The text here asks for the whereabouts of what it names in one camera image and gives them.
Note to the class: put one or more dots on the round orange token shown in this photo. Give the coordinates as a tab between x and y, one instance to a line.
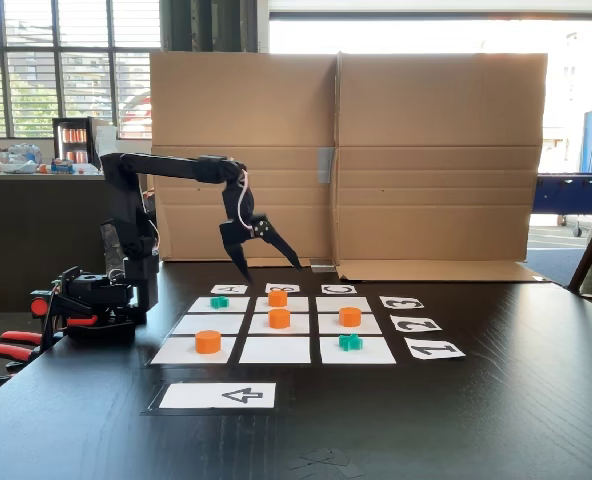
277	298
208	342
350	316
279	318

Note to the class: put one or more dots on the white paper grid square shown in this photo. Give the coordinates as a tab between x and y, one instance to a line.
208	324
240	305
258	327
343	303
326	327
176	352
376	356
275	350
298	306

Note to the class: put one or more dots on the green cross token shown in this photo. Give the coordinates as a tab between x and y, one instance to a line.
219	302
350	342

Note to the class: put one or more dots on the paper sheet letter A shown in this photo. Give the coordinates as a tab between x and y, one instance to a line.
226	289

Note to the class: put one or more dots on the paper sheet letter B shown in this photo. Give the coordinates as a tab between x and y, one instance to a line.
282	288

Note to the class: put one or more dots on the grey tape strip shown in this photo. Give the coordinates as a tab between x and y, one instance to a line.
322	265
325	165

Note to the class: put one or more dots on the paper sheet letter C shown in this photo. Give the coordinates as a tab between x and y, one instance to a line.
339	289

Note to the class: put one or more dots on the paper sheet number 3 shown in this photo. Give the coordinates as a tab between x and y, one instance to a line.
402	302

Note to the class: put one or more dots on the white arrow paper sheet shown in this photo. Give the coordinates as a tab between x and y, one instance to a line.
196	396

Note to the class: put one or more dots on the paper sheet number 2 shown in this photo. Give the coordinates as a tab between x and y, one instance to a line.
416	323

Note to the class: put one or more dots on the large brown cardboard screen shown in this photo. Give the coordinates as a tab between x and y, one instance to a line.
426	150

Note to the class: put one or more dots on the black mini fridge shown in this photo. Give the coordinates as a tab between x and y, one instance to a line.
73	142

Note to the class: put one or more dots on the paper sheet number 1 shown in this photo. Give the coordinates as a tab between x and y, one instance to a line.
433	348

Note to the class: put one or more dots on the black clamp with red lever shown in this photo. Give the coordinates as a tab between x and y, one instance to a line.
38	306

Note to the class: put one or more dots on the dark green curtain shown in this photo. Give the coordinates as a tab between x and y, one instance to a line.
206	25

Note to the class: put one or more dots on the dark brown counter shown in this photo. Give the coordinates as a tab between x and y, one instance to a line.
26	225

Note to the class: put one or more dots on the pack of water bottles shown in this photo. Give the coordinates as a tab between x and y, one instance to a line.
25	152

